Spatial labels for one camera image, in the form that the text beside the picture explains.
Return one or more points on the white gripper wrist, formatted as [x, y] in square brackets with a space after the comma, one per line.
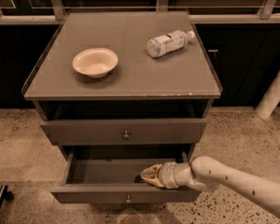
[166, 174]

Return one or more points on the grey drawer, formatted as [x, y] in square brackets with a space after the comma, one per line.
[93, 175]
[88, 132]

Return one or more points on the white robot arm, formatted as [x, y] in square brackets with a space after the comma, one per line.
[204, 173]

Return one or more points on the grey drawer cabinet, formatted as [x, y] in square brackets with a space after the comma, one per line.
[180, 85]

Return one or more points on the grey top drawer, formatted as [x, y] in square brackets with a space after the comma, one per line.
[88, 132]

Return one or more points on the white paper bowl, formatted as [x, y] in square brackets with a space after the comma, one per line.
[95, 63]

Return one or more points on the clear plastic water bottle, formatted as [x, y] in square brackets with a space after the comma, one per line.
[164, 44]

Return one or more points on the white diagonal pole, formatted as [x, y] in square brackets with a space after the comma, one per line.
[270, 99]

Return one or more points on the metal railing ledge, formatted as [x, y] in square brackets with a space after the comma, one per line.
[196, 11]

